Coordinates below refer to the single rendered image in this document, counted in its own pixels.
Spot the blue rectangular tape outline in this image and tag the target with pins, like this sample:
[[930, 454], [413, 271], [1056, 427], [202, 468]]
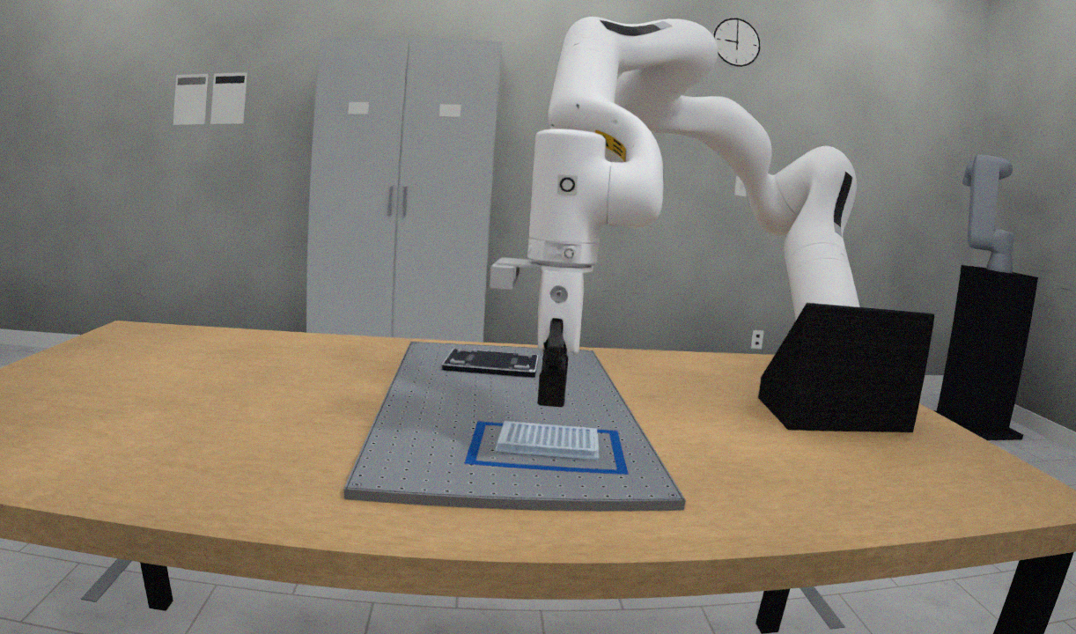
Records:
[[615, 442]]

